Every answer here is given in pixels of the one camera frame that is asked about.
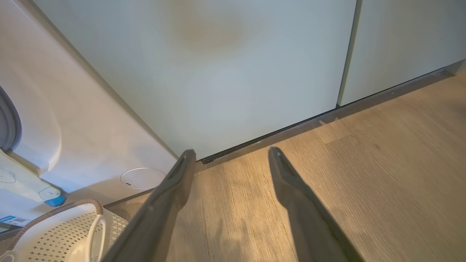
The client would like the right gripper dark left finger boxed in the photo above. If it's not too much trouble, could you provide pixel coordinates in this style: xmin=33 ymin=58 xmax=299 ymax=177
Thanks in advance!
xmin=102 ymin=149 xmax=197 ymax=262

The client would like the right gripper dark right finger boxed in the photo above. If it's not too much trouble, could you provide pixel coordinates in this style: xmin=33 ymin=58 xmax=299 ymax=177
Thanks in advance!
xmin=268 ymin=146 xmax=365 ymax=262

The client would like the cream garment with blue patches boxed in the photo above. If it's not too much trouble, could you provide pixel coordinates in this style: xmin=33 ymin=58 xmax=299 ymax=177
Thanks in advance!
xmin=0 ymin=148 xmax=67 ymax=208

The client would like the white perforated laundry basket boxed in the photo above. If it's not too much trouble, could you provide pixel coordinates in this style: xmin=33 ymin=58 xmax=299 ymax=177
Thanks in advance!
xmin=0 ymin=199 xmax=129 ymax=262

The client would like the white washing machine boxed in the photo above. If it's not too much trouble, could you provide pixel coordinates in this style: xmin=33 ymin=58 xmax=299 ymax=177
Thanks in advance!
xmin=0 ymin=0 xmax=178 ymax=234

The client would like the grey rubber door gasket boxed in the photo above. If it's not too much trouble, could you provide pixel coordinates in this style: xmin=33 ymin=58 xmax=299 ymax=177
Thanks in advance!
xmin=0 ymin=85 xmax=22 ymax=152

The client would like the grey cabinet plinth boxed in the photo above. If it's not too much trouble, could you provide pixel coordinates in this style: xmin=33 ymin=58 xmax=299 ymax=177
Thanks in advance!
xmin=197 ymin=60 xmax=466 ymax=165

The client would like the blue white barcode sticker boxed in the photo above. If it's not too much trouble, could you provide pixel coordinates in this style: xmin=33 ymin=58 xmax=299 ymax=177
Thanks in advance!
xmin=0 ymin=215 xmax=32 ymax=227

